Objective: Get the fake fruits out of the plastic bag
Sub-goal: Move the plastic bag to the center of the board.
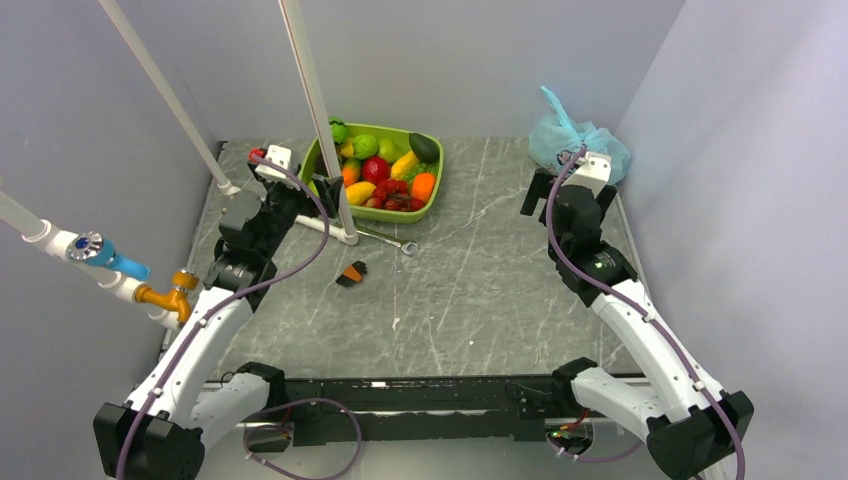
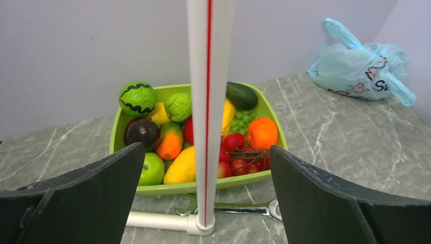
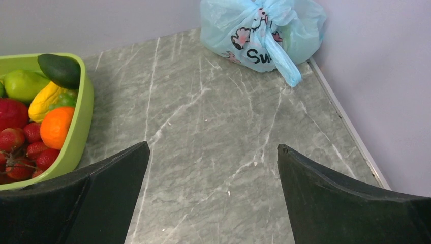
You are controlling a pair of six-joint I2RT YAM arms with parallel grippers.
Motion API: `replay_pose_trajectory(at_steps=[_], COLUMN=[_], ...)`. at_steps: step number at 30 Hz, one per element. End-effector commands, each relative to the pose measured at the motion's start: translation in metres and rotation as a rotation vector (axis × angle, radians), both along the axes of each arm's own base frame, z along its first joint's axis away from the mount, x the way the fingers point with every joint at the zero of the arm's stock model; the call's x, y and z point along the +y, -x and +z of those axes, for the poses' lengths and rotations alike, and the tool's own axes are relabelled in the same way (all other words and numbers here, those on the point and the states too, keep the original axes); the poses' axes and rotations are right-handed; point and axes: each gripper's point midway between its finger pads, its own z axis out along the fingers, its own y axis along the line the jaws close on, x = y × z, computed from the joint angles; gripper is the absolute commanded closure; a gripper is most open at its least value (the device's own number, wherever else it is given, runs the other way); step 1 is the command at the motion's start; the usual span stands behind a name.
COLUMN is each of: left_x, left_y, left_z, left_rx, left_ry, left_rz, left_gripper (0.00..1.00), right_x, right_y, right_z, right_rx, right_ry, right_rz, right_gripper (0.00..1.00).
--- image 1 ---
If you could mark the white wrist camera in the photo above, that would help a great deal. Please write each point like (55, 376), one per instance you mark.
(593, 172)
(272, 164)

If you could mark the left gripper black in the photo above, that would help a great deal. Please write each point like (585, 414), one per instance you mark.
(328, 191)

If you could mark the blue handled pipe valve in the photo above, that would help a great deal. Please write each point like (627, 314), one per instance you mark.
(95, 250)

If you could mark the orange green fake fruit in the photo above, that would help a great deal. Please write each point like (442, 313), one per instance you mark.
(351, 171)

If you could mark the orange brass faucet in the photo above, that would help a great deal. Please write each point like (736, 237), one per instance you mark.
(175, 300)

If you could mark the silver wrench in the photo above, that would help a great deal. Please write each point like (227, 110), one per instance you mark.
(407, 247)

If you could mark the orange fake carrot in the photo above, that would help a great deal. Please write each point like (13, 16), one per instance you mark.
(423, 186)

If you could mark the fake avocado dark green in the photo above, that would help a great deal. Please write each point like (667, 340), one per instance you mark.
(424, 148)

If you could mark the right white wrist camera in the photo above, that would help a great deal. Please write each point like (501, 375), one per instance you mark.
(593, 172)

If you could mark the black orange small brush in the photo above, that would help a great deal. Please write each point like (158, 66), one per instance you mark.
(352, 274)

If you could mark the red fake strawberry bunch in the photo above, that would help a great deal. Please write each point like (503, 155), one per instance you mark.
(393, 195)

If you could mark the red fake apple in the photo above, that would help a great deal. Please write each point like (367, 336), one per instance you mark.
(375, 170)

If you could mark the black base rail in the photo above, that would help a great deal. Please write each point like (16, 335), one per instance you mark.
(314, 412)

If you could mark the light blue plastic bag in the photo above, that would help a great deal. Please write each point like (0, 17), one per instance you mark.
(558, 134)

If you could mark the yellow fake mango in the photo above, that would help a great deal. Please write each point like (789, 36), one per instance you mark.
(359, 193)

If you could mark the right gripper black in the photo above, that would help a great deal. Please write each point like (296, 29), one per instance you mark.
(538, 190)

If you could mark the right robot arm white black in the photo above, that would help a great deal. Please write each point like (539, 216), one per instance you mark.
(691, 422)

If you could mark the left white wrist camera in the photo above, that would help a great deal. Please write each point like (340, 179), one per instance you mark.
(272, 164)

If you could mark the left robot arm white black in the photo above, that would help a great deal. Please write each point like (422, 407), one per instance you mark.
(167, 425)

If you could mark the white pvc pipe frame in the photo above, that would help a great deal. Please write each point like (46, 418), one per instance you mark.
(54, 241)

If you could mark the green bumpy fake fruit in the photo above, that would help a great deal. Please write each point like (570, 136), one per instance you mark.
(365, 146)

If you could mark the yellow fake corn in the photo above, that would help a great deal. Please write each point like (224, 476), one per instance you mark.
(404, 166)

